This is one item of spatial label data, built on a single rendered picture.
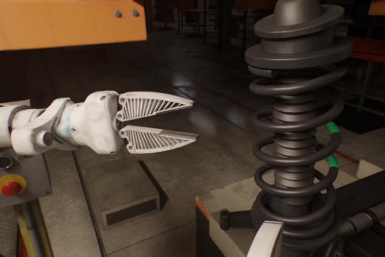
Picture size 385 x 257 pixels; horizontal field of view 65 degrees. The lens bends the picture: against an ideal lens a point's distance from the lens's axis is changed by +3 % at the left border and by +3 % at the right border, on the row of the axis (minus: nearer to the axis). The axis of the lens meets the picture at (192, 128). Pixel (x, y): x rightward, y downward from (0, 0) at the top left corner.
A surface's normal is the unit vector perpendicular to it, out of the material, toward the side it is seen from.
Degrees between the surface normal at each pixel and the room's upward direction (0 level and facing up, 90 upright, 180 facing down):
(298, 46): 92
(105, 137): 83
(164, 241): 0
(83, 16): 90
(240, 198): 0
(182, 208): 0
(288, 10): 82
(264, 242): 17
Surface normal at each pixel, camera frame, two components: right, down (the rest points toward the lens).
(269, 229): -0.13, -0.99
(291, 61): -0.37, 0.44
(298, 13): -0.22, 0.21
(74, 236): -0.02, -0.91
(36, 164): 0.46, 0.36
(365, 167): -0.89, 0.21
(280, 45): -0.69, 0.37
